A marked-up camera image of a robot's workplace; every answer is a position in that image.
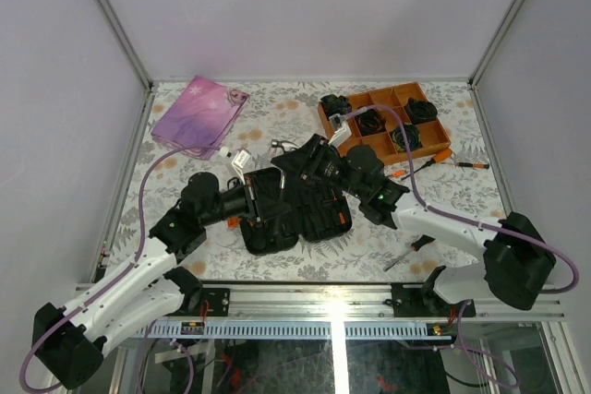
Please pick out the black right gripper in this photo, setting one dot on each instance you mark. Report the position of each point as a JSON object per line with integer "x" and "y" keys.
{"x": 306, "y": 161}

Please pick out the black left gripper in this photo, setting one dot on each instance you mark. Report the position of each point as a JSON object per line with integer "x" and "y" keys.
{"x": 256, "y": 194}

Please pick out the black plastic tool case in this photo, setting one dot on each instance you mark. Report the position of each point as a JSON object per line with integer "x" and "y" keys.
{"x": 311, "y": 225}

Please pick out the small steel hammer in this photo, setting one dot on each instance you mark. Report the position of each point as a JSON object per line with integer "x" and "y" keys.
{"x": 284, "y": 145}

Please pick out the black orange handled screwdriver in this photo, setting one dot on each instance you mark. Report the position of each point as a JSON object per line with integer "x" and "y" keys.
{"x": 414, "y": 247}

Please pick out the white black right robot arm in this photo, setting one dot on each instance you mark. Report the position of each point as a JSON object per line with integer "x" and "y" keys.
{"x": 511, "y": 264}

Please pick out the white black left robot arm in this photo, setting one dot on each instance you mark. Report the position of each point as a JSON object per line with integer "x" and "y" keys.
{"x": 72, "y": 341}

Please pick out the black rolled tape far left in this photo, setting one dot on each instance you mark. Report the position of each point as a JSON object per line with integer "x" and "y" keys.
{"x": 332, "y": 104}

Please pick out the black rolled tape centre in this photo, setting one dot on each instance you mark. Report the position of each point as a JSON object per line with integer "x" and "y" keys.
{"x": 370, "y": 122}

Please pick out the purple folded cloth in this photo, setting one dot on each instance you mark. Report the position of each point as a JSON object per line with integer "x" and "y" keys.
{"x": 200, "y": 118}

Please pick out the black green rolled tape front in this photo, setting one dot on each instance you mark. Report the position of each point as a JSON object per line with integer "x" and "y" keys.
{"x": 407, "y": 137}

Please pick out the orange compartment tray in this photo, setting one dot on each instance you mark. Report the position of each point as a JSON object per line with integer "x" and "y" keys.
{"x": 433, "y": 137}

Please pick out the black rolled tape far right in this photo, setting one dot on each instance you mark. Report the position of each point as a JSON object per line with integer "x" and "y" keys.
{"x": 420, "y": 112}

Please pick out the small black orange screwdriver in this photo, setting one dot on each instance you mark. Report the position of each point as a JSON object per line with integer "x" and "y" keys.
{"x": 470, "y": 165}

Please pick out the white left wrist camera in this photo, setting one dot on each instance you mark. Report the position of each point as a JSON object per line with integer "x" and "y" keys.
{"x": 235, "y": 161}

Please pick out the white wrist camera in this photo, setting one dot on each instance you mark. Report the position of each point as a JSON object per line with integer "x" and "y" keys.
{"x": 341, "y": 129}
{"x": 235, "y": 161}

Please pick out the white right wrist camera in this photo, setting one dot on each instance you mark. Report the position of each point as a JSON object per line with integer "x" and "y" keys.
{"x": 341, "y": 129}

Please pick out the aluminium front rail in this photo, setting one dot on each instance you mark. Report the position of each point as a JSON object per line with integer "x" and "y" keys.
{"x": 356, "y": 302}

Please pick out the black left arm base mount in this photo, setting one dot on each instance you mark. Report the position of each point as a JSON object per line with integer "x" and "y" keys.
{"x": 209, "y": 302}

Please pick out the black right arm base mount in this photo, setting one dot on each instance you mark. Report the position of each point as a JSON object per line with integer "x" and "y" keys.
{"x": 409, "y": 300}

